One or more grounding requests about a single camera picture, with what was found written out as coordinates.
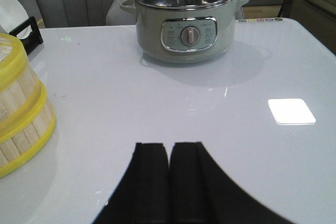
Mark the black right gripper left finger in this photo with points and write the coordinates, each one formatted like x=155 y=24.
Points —
x=142 y=195

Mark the white bowl right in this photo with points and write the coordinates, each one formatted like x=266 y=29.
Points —
x=12 y=15

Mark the beige sofa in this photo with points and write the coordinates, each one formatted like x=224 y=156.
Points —
x=318 y=17

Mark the bamboo steamer lid yellow rim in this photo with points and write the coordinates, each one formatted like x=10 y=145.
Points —
x=14 y=62

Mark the bamboo steamer tier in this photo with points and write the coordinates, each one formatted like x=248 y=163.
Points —
x=21 y=145
x=22 y=102

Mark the black bowl rack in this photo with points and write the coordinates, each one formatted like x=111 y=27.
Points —
x=34 y=37

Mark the green electric cooking pot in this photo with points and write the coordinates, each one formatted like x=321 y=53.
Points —
x=184 y=36

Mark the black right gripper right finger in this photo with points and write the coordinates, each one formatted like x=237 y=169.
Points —
x=201 y=192

